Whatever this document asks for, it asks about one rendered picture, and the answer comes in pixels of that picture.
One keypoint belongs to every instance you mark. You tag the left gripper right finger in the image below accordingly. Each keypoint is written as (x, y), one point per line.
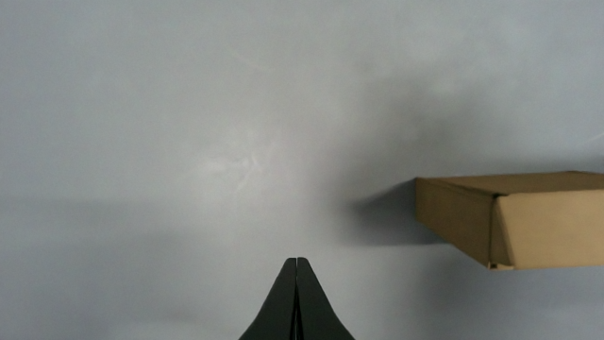
(315, 318)

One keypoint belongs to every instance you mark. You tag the brown cardboard box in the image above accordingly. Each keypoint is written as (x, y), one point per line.
(541, 219)

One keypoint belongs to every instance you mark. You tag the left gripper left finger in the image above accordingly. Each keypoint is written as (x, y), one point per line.
(276, 319)

